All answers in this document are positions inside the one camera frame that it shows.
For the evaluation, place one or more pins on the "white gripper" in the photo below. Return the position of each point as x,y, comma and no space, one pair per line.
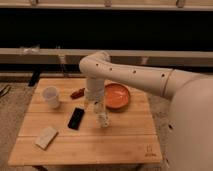
93,96

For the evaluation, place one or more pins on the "small clear plastic bottle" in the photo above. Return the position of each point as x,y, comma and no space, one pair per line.
100,111

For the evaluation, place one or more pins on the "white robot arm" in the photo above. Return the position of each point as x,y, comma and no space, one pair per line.
190,122

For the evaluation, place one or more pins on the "brown sausage snack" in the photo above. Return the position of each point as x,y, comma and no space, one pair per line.
77,94

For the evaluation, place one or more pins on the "orange bowl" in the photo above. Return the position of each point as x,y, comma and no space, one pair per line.
117,96

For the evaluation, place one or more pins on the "black smartphone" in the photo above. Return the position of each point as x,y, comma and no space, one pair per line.
76,118

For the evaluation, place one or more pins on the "white plastic cup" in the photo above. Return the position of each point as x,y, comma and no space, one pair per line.
51,96

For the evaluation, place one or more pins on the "wooden table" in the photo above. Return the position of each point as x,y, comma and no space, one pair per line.
130,138

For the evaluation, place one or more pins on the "white rectangular block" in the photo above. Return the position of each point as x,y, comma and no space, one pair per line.
45,137

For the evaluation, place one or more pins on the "long grey rail beam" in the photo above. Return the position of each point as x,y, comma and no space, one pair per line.
135,57

